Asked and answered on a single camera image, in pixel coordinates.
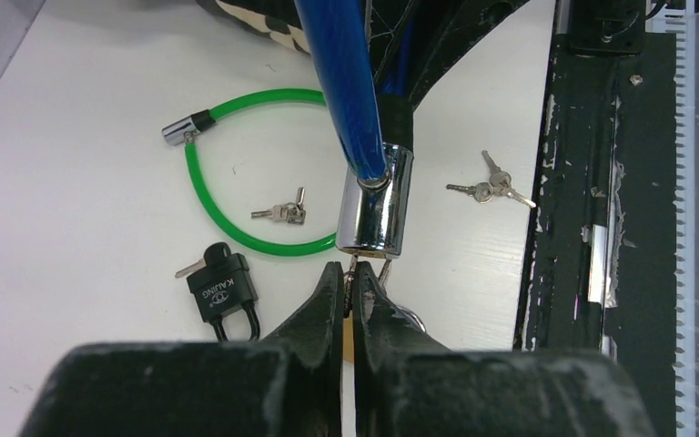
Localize silver keys of green lock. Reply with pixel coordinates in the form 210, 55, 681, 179
250, 187, 306, 225

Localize brass padlock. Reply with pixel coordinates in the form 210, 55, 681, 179
342, 306, 427, 364

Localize black floral pillow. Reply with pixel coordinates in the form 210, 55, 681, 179
196, 0, 310, 56

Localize green cable lock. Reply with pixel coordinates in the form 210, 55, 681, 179
161, 87, 339, 259

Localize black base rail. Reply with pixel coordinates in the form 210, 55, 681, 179
512, 1, 694, 436

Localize silver keys of blue lock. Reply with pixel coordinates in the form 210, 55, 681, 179
343, 253, 394, 318

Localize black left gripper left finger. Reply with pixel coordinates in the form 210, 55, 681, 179
21, 262, 343, 436

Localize silver keys of brass padlock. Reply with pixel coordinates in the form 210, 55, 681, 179
446, 150, 537, 209

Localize blue cable lock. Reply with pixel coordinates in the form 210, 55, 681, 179
296, 1, 414, 259

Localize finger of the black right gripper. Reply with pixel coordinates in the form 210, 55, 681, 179
406, 0, 527, 107
364, 0, 421, 91

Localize black padlock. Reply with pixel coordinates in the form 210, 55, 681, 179
187, 242, 261, 341

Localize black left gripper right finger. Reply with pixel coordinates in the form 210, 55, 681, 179
352, 261, 655, 436

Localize black padlock key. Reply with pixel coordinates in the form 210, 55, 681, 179
174, 242, 231, 279

